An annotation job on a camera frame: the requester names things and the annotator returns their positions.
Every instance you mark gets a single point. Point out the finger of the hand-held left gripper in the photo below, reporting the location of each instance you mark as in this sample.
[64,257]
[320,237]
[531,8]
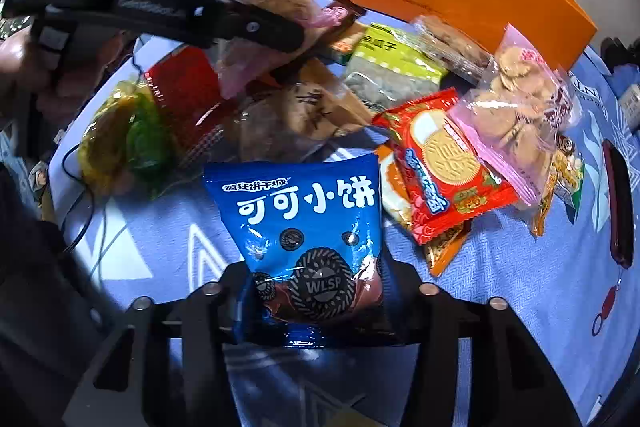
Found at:
[260,29]
[300,63]

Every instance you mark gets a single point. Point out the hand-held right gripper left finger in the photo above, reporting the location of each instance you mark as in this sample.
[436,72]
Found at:
[241,312]

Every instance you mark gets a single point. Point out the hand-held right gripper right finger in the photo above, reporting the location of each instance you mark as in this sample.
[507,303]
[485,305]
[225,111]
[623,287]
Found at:
[400,302]

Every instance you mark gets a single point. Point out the lime green seed packet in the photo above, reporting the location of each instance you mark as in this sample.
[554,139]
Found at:
[390,67]

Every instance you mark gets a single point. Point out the blue cookie packet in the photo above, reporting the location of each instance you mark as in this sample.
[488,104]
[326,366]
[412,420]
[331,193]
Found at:
[300,217]

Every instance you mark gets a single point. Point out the person's left forearm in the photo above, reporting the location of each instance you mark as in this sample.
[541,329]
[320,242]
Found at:
[45,287]

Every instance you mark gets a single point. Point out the person's left hand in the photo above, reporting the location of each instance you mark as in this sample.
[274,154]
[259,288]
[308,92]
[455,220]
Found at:
[20,72]

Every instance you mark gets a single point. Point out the clear dark-print bread bag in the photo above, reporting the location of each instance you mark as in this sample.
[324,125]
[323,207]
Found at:
[300,117]

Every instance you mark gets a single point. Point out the orange cracker packet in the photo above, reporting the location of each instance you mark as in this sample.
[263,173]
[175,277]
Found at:
[442,252]

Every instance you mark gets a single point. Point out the small brown snack packet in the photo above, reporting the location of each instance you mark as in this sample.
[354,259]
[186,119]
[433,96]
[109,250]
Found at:
[350,6]

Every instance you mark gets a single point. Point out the red checkered packet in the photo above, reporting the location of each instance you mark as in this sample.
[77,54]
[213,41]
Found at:
[185,92]

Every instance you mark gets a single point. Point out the clear brown snack packet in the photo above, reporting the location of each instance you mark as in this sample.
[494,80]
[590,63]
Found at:
[450,44]

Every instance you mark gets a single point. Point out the red cookie packet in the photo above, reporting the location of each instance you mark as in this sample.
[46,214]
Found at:
[450,157]

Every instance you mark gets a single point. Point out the yellow green snack packet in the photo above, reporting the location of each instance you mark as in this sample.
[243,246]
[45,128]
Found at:
[115,142]

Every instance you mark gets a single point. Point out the red phone charm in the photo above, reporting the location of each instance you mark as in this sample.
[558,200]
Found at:
[606,302]

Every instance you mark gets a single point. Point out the small green white packet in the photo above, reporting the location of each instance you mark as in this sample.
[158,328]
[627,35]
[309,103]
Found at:
[570,177]

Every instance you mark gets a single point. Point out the pink-edged clear biscuit bag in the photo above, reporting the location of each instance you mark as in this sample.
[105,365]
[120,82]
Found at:
[515,107]

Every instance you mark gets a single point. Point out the phone in red case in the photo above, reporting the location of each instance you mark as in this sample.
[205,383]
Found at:
[617,202]

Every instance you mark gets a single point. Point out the dark carved wooden furniture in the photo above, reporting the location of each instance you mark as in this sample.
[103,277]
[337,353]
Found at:
[620,54]

